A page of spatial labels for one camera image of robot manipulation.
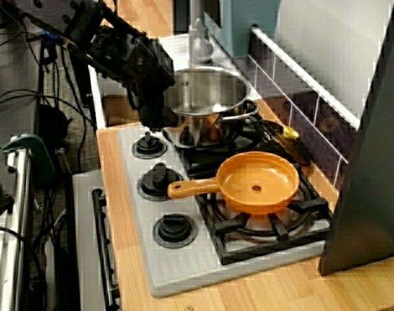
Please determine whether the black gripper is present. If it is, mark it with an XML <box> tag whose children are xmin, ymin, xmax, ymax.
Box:
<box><xmin>119</xmin><ymin>32</ymin><xmax>178</xmax><ymax>130</ymax></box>

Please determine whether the stainless steel pot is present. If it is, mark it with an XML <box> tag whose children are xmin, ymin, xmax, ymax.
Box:
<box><xmin>163</xmin><ymin>66</ymin><xmax>260</xmax><ymax>148</ymax></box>

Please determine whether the orange toy frying pan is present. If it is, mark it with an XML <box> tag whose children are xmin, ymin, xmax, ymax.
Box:
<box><xmin>167</xmin><ymin>151</ymin><xmax>301</xmax><ymax>215</ymax></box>

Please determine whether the black stove knob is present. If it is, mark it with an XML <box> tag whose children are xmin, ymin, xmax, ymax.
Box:
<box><xmin>137</xmin><ymin>161</ymin><xmax>186</xmax><ymax>202</ymax></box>
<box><xmin>153</xmin><ymin>213</ymin><xmax>199</xmax><ymax>249</ymax></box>
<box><xmin>132</xmin><ymin>131</ymin><xmax>168</xmax><ymax>160</ymax></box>

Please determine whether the white sink unit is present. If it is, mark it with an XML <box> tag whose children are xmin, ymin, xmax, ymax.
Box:
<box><xmin>86</xmin><ymin>32</ymin><xmax>262</xmax><ymax>130</ymax></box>

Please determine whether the black slim tower box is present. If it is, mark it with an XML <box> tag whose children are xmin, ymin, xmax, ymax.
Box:
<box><xmin>69</xmin><ymin>51</ymin><xmax>91</xmax><ymax>108</ymax></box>

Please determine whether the black burner grate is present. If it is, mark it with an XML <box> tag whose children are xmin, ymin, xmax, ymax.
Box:
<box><xmin>193</xmin><ymin>168</ymin><xmax>334</xmax><ymax>266</ymax></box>
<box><xmin>174</xmin><ymin>109</ymin><xmax>282</xmax><ymax>176</ymax></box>

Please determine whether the grey toy faucet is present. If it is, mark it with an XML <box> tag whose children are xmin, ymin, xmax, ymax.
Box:
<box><xmin>187</xmin><ymin>0</ymin><xmax>214</xmax><ymax>64</ymax></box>

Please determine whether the black bulky object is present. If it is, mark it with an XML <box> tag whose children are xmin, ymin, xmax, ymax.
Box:
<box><xmin>38</xmin><ymin>103</ymin><xmax>70</xmax><ymax>169</ymax></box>

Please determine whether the green clamp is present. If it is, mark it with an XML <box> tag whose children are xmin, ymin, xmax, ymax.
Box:
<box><xmin>1</xmin><ymin>134</ymin><xmax>57</xmax><ymax>187</ymax></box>

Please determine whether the blue connector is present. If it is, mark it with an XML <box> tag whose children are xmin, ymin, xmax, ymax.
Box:
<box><xmin>40</xmin><ymin>28</ymin><xmax>60</xmax><ymax>46</ymax></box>

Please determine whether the teal box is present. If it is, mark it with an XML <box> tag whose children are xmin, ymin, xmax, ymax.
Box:
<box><xmin>203</xmin><ymin>0</ymin><xmax>282</xmax><ymax>59</ymax></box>

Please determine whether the white oven cabinet front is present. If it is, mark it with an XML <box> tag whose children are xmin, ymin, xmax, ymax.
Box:
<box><xmin>72</xmin><ymin>171</ymin><xmax>120</xmax><ymax>311</ymax></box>

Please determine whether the small yellow toy piece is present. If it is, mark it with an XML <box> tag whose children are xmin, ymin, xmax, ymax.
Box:
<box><xmin>280</xmin><ymin>125</ymin><xmax>299</xmax><ymax>141</ymax></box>

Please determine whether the grey stove top plate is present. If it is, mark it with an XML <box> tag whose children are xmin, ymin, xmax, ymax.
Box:
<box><xmin>116</xmin><ymin>124</ymin><xmax>334</xmax><ymax>299</ymax></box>

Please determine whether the dark tile backsplash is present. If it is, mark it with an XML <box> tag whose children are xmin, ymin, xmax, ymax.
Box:
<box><xmin>231</xmin><ymin>25</ymin><xmax>362</xmax><ymax>198</ymax></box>

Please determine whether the wooden kitchen countertop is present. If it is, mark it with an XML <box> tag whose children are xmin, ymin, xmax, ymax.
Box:
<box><xmin>95</xmin><ymin>97</ymin><xmax>394</xmax><ymax>311</ymax></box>

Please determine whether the black cable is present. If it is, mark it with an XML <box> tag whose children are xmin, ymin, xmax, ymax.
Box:
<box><xmin>0</xmin><ymin>89</ymin><xmax>97</xmax><ymax>166</ymax></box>
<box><xmin>0</xmin><ymin>225</ymin><xmax>45</xmax><ymax>311</ymax></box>

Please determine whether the black oven door handle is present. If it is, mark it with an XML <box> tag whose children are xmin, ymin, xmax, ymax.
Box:
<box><xmin>91</xmin><ymin>188</ymin><xmax>120</xmax><ymax>308</ymax></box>

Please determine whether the aluminium frame rail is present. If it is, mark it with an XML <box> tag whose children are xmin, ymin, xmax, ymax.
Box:
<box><xmin>0</xmin><ymin>139</ymin><xmax>34</xmax><ymax>311</ymax></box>

